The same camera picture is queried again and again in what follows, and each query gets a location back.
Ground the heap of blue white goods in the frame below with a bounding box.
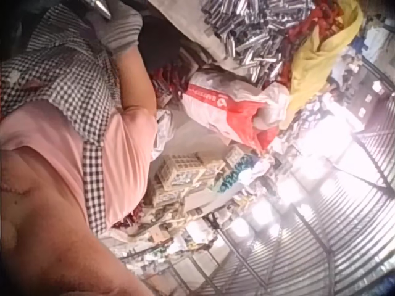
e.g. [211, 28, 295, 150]
[331, 15, 395, 84]

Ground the person's right hand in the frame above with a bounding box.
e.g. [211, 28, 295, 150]
[88, 2, 144, 58]

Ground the small beige plastic crate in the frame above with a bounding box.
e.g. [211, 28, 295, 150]
[223, 144, 248, 168]

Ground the large beige plastic crate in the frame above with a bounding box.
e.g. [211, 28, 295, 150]
[154, 152, 227, 192]

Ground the red cloth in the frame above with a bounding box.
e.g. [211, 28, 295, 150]
[286, 0, 345, 47]

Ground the silver metal tube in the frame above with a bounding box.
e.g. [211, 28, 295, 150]
[87, 0, 112, 20]

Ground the pile of silver metal tubes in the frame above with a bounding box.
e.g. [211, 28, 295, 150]
[200, 0, 312, 89]

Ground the metal wire grating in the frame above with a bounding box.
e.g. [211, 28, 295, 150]
[120, 58, 395, 296]

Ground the red and white plastic bag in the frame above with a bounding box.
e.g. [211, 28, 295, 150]
[181, 69, 291, 152]

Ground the white bag with blue print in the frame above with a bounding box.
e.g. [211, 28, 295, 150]
[212, 156, 274, 195]

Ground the white crumpled plastic bag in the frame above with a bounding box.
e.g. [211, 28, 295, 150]
[150, 107, 177, 161]

